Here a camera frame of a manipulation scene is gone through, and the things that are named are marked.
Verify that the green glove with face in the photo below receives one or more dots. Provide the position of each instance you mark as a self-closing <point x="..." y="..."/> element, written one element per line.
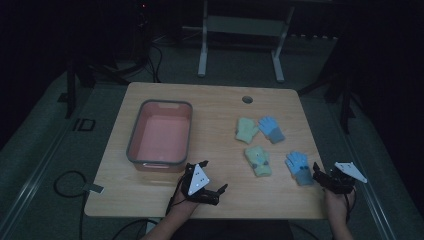
<point x="258" y="161"/>

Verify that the person's right hand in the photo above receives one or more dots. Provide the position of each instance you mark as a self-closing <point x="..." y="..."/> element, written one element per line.
<point x="337" y="205"/>

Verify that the blue glove with face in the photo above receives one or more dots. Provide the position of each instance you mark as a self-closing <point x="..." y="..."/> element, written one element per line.
<point x="299" y="168"/>

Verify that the person's left hand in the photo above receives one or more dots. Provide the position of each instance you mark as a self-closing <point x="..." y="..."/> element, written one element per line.
<point x="185" y="206"/>

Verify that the plain blue glove grey cuff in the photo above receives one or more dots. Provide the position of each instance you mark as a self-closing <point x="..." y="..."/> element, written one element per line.
<point x="271" y="128"/>

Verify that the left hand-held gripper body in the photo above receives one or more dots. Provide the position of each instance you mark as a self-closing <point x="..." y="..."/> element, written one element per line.
<point x="198" y="180"/>

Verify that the black stand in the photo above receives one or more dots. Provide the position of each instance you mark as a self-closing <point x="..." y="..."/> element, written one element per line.
<point x="71" y="90"/>
<point x="343" y="96"/>

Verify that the dark device with red light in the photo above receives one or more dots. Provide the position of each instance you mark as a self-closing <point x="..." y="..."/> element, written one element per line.
<point x="143" y="13"/>

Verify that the person's dark clothing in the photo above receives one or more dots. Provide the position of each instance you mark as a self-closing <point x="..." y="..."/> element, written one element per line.
<point x="233" y="230"/>

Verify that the white metal stand frame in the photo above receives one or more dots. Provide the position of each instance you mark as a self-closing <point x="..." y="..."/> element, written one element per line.
<point x="245" y="25"/>

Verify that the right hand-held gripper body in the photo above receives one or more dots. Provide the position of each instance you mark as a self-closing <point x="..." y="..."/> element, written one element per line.
<point x="348" y="170"/>

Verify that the plain green glove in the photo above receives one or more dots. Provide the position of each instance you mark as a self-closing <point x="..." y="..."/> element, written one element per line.
<point x="246" y="130"/>

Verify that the pink bin with grey rim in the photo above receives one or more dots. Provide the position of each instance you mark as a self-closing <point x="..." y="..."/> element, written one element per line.
<point x="163" y="136"/>

